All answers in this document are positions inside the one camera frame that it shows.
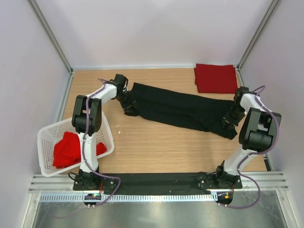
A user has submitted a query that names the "folded dark red t shirt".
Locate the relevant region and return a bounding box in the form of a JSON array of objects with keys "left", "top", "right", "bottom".
[{"left": 194, "top": 64, "right": 238, "bottom": 94}]

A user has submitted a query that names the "aluminium frame rail front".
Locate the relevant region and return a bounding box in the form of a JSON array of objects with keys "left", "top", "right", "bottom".
[{"left": 29, "top": 171, "right": 288, "bottom": 192}]

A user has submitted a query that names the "white slotted cable duct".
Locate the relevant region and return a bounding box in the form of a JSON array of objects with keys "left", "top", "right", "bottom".
[{"left": 39, "top": 193, "right": 218, "bottom": 203}]

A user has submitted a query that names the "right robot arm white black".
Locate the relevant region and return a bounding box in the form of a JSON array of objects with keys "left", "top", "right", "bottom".
[{"left": 214, "top": 85, "right": 282, "bottom": 188}]

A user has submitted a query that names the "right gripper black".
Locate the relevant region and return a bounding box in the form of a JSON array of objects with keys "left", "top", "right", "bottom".
[{"left": 222, "top": 104, "right": 246, "bottom": 131}]

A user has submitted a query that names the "black t shirt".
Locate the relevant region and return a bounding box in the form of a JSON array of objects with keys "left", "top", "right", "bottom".
[{"left": 131, "top": 83, "right": 234, "bottom": 137}]

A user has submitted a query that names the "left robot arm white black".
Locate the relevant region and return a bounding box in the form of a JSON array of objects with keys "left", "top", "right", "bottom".
[{"left": 72, "top": 74, "right": 139, "bottom": 190}]

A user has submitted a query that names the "bright red t shirt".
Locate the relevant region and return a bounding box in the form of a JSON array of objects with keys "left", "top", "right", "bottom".
[{"left": 52, "top": 132, "right": 108, "bottom": 170}]

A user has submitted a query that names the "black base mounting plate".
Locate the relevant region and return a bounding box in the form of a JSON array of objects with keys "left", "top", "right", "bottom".
[{"left": 73, "top": 172, "right": 243, "bottom": 196}]

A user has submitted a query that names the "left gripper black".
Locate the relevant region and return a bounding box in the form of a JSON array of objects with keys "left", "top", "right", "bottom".
[{"left": 115, "top": 91, "right": 139, "bottom": 114}]

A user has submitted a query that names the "white plastic laundry basket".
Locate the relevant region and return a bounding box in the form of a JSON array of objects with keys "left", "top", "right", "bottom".
[{"left": 37, "top": 113, "right": 114, "bottom": 177}]

